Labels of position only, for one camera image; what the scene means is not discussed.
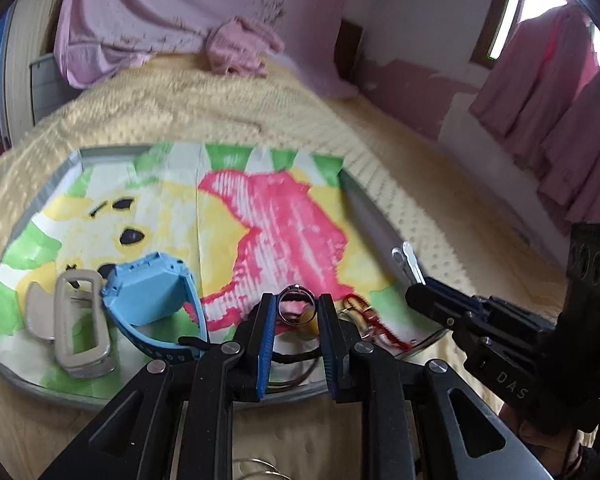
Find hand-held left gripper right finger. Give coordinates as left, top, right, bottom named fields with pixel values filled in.
left=319, top=293, right=551, bottom=480

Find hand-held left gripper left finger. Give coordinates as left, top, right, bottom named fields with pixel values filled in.
left=37, top=292, right=277, bottom=480

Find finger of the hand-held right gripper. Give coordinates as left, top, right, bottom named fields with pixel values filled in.
left=426, top=279, right=491, bottom=312
left=405, top=284, right=481, bottom=334

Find black hair tie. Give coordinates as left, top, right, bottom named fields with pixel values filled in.
left=272, top=350, right=323, bottom=366

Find silver finger ring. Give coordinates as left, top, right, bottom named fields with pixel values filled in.
left=278, top=285, right=315, bottom=328

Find silver hair clip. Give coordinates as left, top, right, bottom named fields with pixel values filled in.
left=392, top=241, right=426, bottom=286

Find red string bracelet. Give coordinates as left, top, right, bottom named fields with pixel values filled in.
left=341, top=294, right=416, bottom=356

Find colourful cartoon tray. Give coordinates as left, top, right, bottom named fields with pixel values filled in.
left=0, top=142, right=451, bottom=413

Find blue smartwatch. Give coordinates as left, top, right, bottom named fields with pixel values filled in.
left=100, top=251, right=211, bottom=363

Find grey rectangular hair clip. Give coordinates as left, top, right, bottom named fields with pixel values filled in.
left=54, top=269, right=116, bottom=378

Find white curved hair clip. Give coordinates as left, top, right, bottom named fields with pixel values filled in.
left=26, top=281, right=63, bottom=343

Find silver bangles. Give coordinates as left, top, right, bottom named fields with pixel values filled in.
left=232, top=456, right=291, bottom=480

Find painted paper sheet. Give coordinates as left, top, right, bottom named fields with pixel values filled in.
left=0, top=142, right=431, bottom=396

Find yellow dotted blanket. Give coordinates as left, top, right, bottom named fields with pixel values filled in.
left=0, top=52, right=596, bottom=480

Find pink curtain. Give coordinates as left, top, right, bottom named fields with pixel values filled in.
left=467, top=2, right=600, bottom=171
left=537, top=55, right=600, bottom=236

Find dark brown board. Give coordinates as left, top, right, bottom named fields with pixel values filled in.
left=334, top=19, right=365, bottom=92

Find window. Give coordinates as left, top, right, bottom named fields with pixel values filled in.
left=472, top=0, right=600, bottom=68

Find pink towel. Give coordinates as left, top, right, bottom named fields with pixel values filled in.
left=202, top=16, right=286, bottom=78

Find white drawer cabinet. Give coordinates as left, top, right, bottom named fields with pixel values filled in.
left=28, top=52, right=81, bottom=126

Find pink hanging sheet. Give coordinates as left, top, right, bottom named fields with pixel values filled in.
left=54, top=0, right=361, bottom=101

